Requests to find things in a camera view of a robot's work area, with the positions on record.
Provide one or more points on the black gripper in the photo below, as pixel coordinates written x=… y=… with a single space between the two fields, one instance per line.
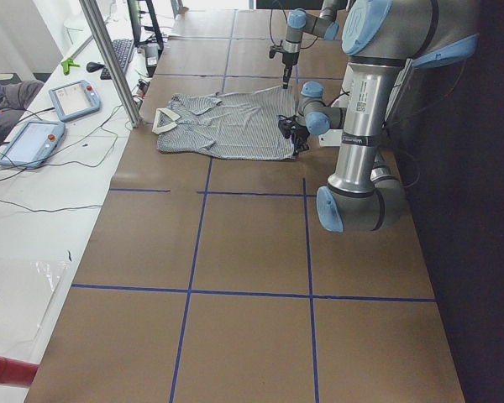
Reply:
x=299 y=133
x=287 y=61

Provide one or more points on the striped polo shirt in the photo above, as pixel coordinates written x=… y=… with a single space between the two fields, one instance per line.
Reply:
x=229 y=126

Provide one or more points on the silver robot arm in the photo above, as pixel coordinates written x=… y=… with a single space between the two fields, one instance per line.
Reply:
x=300 y=22
x=380 y=38

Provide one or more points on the black monitor stand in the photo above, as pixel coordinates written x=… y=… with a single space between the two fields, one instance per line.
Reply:
x=144 y=20

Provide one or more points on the black box with label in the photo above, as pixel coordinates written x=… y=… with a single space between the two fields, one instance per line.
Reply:
x=151 y=58

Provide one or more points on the black keyboard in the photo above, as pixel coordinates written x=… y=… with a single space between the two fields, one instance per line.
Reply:
x=123 y=49

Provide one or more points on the black computer mouse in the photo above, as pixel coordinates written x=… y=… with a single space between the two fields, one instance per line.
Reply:
x=94 y=66

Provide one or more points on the far teach pendant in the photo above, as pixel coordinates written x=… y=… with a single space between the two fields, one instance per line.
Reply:
x=74 y=100

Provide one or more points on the teach pendant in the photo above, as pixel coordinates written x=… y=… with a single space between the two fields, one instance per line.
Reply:
x=74 y=100
x=33 y=144

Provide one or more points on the green plastic clamp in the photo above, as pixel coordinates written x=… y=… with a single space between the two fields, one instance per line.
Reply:
x=67 y=65

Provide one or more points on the near teach pendant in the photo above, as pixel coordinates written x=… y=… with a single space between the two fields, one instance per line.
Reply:
x=33 y=144

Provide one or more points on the seated person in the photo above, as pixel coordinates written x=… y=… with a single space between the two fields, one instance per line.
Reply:
x=14 y=101

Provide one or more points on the clear plastic bag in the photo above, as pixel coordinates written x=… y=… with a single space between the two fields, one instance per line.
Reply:
x=26 y=290

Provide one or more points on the red cylinder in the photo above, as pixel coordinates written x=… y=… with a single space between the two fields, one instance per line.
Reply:
x=17 y=373

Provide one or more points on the aluminium frame post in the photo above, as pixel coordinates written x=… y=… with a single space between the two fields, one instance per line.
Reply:
x=104 y=43

